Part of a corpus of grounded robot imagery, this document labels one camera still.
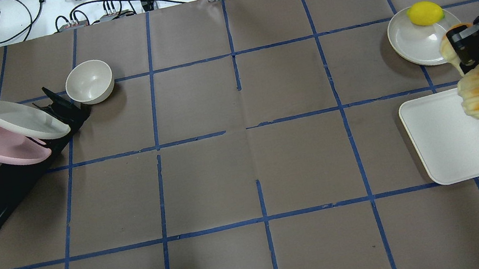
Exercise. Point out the cream bowl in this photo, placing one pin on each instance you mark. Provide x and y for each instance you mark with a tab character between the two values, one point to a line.
90	82

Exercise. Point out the black plate rack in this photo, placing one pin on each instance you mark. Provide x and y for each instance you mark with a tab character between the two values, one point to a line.
16	181

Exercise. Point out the white shallow dish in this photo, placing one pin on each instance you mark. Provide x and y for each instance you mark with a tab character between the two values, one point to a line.
419	44

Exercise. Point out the pink plate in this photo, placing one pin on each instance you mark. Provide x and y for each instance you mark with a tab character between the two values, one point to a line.
20	150

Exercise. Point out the white rectangular tray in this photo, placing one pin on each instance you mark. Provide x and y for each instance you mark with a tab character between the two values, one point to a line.
445	138

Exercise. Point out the white plate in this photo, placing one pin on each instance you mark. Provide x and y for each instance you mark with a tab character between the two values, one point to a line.
31	122

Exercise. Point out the yellow lemon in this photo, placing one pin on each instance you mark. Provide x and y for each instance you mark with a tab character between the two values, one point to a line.
425	13

